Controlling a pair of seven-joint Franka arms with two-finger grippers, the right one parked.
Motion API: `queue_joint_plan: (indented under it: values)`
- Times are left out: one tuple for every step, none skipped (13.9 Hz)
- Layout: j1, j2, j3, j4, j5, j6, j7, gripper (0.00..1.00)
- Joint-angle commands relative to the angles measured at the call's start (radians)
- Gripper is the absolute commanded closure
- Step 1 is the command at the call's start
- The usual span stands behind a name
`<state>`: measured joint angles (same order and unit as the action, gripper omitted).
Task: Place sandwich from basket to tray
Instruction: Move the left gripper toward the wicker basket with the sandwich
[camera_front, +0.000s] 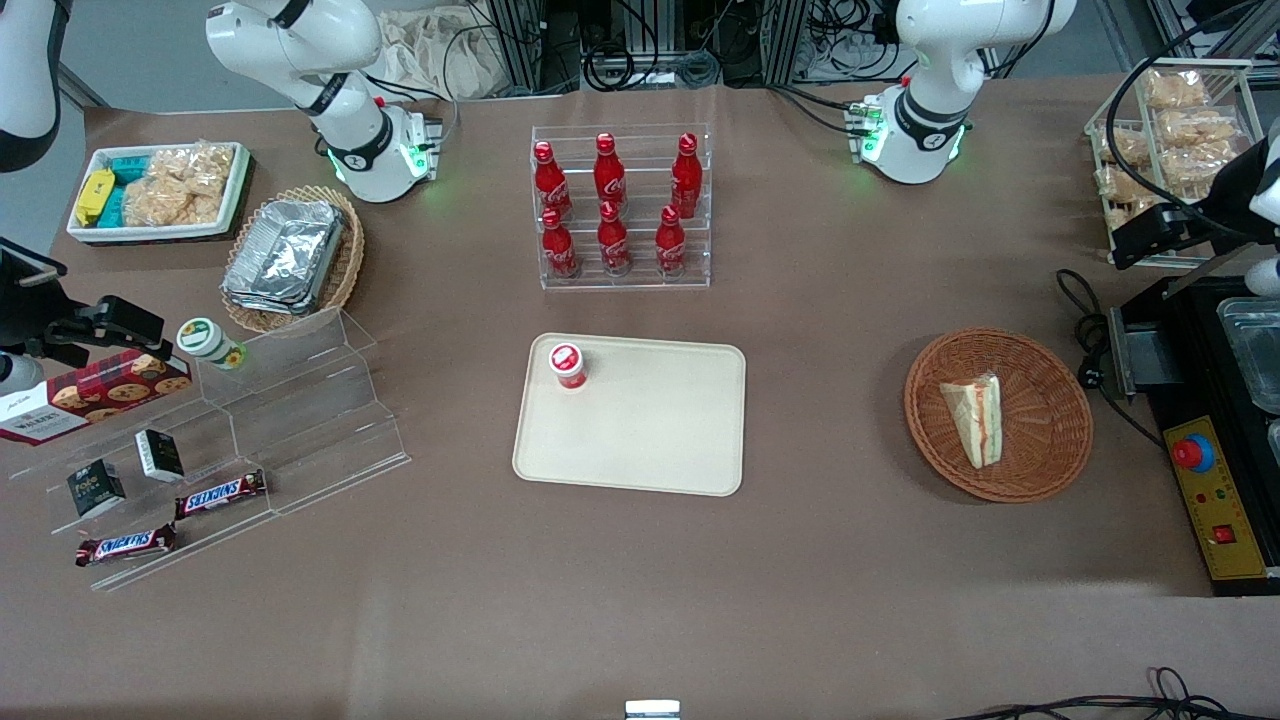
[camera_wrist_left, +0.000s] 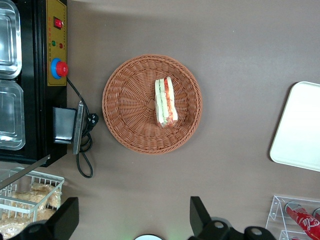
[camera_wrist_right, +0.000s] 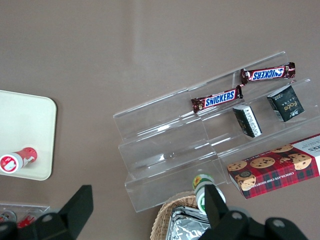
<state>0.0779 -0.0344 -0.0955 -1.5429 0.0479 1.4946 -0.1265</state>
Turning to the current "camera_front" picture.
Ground triangular sandwich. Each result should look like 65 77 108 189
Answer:
939 372 1004 470

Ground brown wicker basket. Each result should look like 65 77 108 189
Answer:
904 328 1094 503

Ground light wicker basket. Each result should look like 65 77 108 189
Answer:
221 184 366 335

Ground beige plastic tray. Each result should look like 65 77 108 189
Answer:
512 333 747 498

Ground red cookie box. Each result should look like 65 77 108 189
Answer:
0 349 193 447

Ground green lid cup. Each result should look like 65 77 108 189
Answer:
177 317 247 371

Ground white plastic bin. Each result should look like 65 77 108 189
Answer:
66 141 251 245

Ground yellow snack pack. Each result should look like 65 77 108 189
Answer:
76 168 116 227

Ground small black box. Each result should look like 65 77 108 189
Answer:
135 429 186 483
67 459 127 519

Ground metal pan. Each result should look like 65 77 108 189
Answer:
1217 297 1280 416

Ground large rice cracker bag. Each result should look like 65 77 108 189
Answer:
122 143 237 228

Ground black sealing machine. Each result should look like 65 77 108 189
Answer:
1110 270 1280 598

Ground foil container stack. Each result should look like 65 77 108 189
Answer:
222 199 348 317

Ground snickers bar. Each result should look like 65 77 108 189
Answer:
175 469 268 520
75 523 178 568

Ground clear acrylic stepped shelf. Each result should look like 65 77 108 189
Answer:
0 308 411 593

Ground beige cloth bag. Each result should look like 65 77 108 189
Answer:
372 8 521 101

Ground red cola bottle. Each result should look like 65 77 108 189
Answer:
533 141 573 221
598 200 632 276
541 208 580 279
656 205 688 277
671 132 703 219
594 132 627 213

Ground red lid cup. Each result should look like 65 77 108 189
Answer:
548 342 588 393

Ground clear acrylic bottle rack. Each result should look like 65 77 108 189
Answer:
531 124 712 292

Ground white wire rack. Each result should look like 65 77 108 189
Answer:
1085 58 1263 269

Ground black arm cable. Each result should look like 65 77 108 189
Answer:
1104 0 1280 216

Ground black power cable with plug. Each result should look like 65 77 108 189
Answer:
1056 268 1166 446

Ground black base cables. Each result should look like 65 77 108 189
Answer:
768 82 863 136
362 72 461 151

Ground black floor cables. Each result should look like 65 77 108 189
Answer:
945 667 1280 720

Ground aluminium frame post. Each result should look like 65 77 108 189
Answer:
487 0 583 97

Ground black cable bundle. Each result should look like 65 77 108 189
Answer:
583 0 723 91

